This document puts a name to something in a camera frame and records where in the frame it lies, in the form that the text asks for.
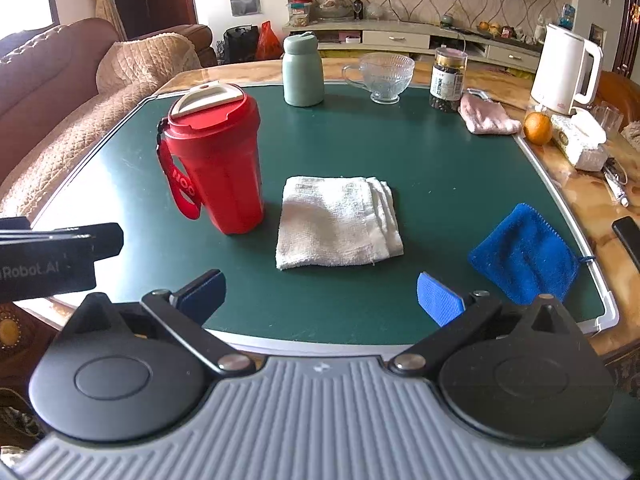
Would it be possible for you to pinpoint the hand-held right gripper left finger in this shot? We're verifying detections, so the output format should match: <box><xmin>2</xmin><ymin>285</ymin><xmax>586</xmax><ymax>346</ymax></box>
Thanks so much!
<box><xmin>64</xmin><ymin>269</ymin><xmax>257</xmax><ymax>377</ymax></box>

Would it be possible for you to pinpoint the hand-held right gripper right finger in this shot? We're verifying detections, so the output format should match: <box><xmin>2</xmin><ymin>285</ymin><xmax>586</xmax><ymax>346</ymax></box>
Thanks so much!
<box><xmin>388</xmin><ymin>271</ymin><xmax>578</xmax><ymax>377</ymax></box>

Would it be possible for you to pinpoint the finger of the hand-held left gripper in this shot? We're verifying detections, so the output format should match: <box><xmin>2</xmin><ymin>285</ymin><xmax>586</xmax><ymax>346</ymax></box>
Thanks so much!
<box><xmin>0</xmin><ymin>216</ymin><xmax>125</xmax><ymax>264</ymax></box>

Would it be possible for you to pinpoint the red cup with white lid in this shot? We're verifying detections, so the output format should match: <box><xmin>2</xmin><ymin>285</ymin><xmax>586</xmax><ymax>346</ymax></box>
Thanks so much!
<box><xmin>156</xmin><ymin>81</ymin><xmax>266</xmax><ymax>236</ymax></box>

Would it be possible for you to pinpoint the white towel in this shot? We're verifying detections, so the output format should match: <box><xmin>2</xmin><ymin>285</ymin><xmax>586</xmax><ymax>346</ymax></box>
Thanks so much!
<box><xmin>275</xmin><ymin>175</ymin><xmax>405</xmax><ymax>272</ymax></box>

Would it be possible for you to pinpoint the blue microfibre cloth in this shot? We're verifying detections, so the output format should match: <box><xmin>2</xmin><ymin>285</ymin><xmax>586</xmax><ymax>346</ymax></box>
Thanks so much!
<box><xmin>467</xmin><ymin>203</ymin><xmax>596</xmax><ymax>307</ymax></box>

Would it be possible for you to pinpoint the brown sofa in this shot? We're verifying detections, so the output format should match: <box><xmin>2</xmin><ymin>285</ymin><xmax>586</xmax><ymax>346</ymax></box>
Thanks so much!
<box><xmin>0</xmin><ymin>17</ymin><xmax>216</xmax><ymax>221</ymax></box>

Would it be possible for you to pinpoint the beige quilted sofa cover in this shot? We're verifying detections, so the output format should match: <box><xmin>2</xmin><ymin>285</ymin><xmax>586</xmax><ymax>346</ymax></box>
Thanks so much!
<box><xmin>0</xmin><ymin>32</ymin><xmax>203</xmax><ymax>221</ymax></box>

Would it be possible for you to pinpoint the pink cloth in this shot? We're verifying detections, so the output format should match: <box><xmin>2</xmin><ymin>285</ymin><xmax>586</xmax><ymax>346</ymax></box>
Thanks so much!
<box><xmin>458</xmin><ymin>91</ymin><xmax>522</xmax><ymax>136</ymax></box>

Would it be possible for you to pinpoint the orange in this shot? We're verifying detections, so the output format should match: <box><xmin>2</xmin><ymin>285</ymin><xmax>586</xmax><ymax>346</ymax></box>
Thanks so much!
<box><xmin>523</xmin><ymin>111</ymin><xmax>553</xmax><ymax>146</ymax></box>

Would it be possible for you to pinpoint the black phone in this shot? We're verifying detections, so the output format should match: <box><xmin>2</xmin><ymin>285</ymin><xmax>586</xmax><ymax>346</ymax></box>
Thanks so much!
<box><xmin>612</xmin><ymin>216</ymin><xmax>640</xmax><ymax>271</ymax></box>

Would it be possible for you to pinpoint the white tissue box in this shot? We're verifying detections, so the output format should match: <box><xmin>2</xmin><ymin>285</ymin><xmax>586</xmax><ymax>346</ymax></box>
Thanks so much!
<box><xmin>550</xmin><ymin>110</ymin><xmax>608</xmax><ymax>171</ymax></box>

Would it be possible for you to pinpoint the clear jar with dark lid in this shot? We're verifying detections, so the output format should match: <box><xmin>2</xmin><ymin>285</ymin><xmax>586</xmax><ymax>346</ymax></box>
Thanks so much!
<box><xmin>429</xmin><ymin>47</ymin><xmax>469</xmax><ymax>114</ymax></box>

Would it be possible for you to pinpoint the clear glass cup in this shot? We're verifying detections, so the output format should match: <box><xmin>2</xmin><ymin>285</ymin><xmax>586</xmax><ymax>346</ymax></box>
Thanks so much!
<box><xmin>341</xmin><ymin>52</ymin><xmax>416</xmax><ymax>106</ymax></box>

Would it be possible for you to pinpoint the black bag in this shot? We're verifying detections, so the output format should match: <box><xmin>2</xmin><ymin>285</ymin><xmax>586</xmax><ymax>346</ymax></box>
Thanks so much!
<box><xmin>222</xmin><ymin>25</ymin><xmax>261</xmax><ymax>65</ymax></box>

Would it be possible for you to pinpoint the pale green bottle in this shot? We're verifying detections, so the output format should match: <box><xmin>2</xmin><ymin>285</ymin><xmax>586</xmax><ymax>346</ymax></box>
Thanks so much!
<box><xmin>281</xmin><ymin>31</ymin><xmax>326</xmax><ymax>108</ymax></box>

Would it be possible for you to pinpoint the clear drinking glass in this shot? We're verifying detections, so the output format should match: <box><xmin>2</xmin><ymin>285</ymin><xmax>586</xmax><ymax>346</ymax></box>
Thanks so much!
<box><xmin>590</xmin><ymin>101</ymin><xmax>625</xmax><ymax>133</ymax></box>

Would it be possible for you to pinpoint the red plastic bag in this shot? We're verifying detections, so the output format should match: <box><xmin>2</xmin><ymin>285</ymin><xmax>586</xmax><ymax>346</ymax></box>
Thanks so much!
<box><xmin>256</xmin><ymin>21</ymin><xmax>284</xmax><ymax>61</ymax></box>

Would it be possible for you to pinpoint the white electric kettle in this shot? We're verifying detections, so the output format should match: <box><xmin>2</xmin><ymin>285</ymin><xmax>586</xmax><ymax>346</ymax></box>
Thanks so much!
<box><xmin>530</xmin><ymin>23</ymin><xmax>603</xmax><ymax>117</ymax></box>

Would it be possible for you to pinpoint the white television cabinet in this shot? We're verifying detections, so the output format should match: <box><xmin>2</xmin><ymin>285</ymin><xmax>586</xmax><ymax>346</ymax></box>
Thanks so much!
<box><xmin>282</xmin><ymin>19</ymin><xmax>546</xmax><ymax>68</ymax></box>

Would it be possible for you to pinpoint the stack of food containers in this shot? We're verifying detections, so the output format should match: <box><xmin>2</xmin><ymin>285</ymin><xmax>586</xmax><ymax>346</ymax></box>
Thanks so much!
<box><xmin>283</xmin><ymin>0</ymin><xmax>313</xmax><ymax>28</ymax></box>

